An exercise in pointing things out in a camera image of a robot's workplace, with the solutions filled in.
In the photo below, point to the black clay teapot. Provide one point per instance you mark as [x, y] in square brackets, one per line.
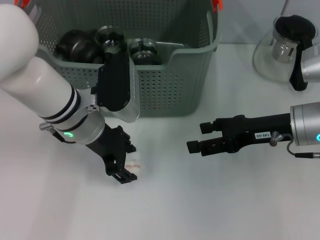
[66, 41]

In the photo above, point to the white toy brick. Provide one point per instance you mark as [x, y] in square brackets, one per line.
[135, 166]

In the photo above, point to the grey perforated plastic storage basket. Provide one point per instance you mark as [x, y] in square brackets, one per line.
[170, 87]

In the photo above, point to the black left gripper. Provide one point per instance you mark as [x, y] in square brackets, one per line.
[112, 147]

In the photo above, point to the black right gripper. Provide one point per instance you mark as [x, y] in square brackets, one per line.
[250, 130]

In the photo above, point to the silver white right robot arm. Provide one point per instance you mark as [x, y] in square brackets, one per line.
[306, 125]

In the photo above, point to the right wrist camera housing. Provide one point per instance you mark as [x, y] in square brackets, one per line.
[312, 67]

